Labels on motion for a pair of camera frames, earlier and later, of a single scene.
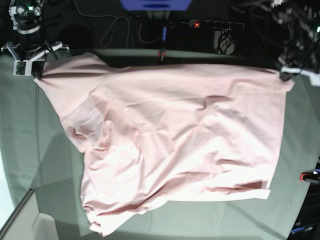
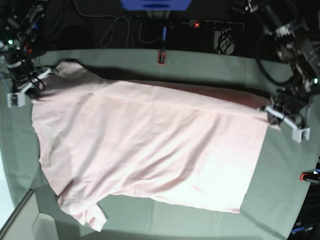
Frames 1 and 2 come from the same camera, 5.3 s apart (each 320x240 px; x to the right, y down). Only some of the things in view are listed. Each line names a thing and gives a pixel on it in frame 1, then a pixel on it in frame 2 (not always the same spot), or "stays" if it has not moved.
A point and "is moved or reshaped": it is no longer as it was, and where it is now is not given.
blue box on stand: x=156 y=5 stays
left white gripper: x=23 y=66 -> x=18 y=99
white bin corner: x=26 y=223 stays
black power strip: x=214 y=23 stays
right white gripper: x=314 y=77 -> x=298 y=133
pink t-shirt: x=155 y=135 is moved or reshaped
